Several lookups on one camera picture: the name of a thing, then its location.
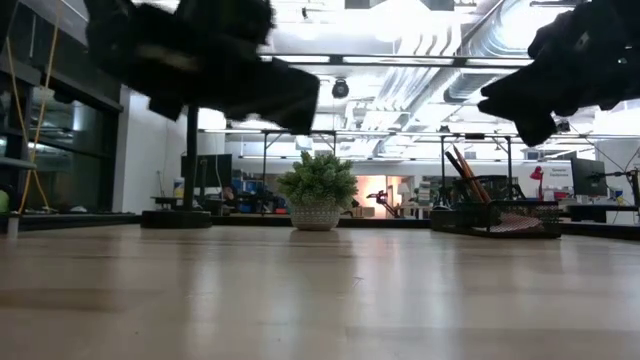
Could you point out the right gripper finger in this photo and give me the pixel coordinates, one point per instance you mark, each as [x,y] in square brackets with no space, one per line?
[505,100]

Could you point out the black mesh desk organizer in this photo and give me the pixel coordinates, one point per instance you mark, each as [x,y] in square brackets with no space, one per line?
[465,217]

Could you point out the red desk lamp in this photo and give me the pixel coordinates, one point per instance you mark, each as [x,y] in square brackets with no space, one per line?
[537,174]

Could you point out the black computer monitor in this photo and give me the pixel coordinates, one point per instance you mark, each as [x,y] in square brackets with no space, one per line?
[589,177]
[210,170]

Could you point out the green potted plant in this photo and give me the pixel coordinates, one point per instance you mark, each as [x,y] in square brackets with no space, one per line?
[317,185]

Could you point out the black pen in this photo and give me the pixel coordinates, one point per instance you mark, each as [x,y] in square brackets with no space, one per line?
[456,167]

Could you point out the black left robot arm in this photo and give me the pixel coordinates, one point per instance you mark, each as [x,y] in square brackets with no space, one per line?
[115,40]

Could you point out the black desk lamp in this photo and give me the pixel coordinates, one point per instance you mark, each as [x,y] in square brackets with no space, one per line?
[190,165]

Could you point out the orange pencil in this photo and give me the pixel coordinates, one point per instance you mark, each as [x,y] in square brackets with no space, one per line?
[479,186]
[467,167]

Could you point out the pink sticky note pad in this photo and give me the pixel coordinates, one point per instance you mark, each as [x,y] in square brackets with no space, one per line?
[515,223]

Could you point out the black overhead camera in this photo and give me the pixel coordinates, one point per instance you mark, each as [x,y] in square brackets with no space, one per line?
[340,89]

